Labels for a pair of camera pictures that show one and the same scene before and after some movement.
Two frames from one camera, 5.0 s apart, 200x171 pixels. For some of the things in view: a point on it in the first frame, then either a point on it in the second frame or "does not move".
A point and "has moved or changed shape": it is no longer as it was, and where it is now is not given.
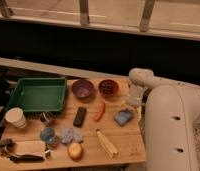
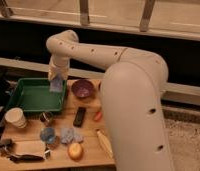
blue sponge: x=123 y=116 has moved or changed shape
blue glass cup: x=47 y=134 does not move
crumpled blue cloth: x=68 y=135 does not move
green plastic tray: x=38 y=94 does not move
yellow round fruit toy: x=75 y=151 does not move
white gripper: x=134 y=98 → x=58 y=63
